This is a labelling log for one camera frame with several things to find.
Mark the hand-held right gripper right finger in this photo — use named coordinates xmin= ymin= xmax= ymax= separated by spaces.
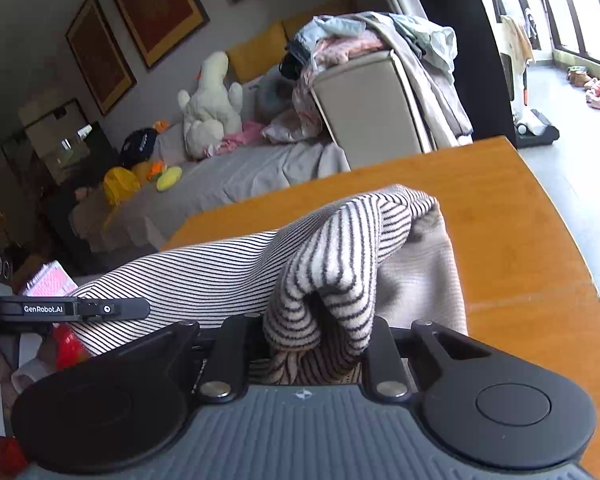
xmin=362 ymin=316 xmax=492 ymax=405

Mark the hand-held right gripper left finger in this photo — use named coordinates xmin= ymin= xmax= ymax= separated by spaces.
xmin=125 ymin=312 xmax=264 ymax=405

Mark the black cap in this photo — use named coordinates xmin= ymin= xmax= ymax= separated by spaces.
xmin=119 ymin=128 xmax=160 ymax=168

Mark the light patterned garment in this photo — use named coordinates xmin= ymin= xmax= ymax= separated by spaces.
xmin=262 ymin=67 xmax=326 ymax=143

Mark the pink cloth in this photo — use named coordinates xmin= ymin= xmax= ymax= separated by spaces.
xmin=205 ymin=121 xmax=263 ymax=157

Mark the white upright vacuum cleaner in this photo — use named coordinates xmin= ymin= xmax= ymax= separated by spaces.
xmin=500 ymin=45 xmax=561 ymax=147

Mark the white plush duck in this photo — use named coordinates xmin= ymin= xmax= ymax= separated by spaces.
xmin=177 ymin=51 xmax=245 ymax=161

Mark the beige chair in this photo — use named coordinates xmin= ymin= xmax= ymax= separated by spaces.
xmin=312 ymin=50 xmax=426 ymax=171

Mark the dark cabinet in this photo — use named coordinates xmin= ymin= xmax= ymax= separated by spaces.
xmin=40 ymin=180 xmax=113 ymax=273

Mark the pile of clothes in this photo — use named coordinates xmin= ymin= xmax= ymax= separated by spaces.
xmin=280 ymin=10 xmax=473 ymax=148

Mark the glass tank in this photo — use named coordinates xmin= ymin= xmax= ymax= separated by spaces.
xmin=0 ymin=97 xmax=121 ymax=196

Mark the pink checked item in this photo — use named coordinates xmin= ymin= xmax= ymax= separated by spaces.
xmin=22 ymin=260 xmax=78 ymax=297

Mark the yellow back cushion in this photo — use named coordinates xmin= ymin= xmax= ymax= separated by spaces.
xmin=282 ymin=0 xmax=356 ymax=36
xmin=225 ymin=22 xmax=288 ymax=83

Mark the yellow and orange plush toy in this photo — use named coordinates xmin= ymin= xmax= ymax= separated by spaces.
xmin=132 ymin=159 xmax=163 ymax=183

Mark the grey covered sofa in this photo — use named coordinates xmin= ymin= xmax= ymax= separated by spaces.
xmin=70 ymin=75 xmax=353 ymax=253

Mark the red bowl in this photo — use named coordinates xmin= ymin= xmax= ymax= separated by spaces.
xmin=54 ymin=324 xmax=90 ymax=367

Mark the yellow oval plush toy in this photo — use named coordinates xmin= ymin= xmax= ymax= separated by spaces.
xmin=156 ymin=166 xmax=183 ymax=192

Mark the grey striped sweater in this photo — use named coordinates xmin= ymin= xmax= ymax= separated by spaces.
xmin=67 ymin=185 xmax=468 ymax=386

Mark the cream towel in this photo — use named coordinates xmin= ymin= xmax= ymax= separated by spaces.
xmin=500 ymin=15 xmax=536 ymax=63

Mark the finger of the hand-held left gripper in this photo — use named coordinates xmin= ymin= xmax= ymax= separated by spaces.
xmin=79 ymin=297 xmax=151 ymax=320

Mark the dark curtain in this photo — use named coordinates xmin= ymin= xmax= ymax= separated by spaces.
xmin=405 ymin=0 xmax=518 ymax=146

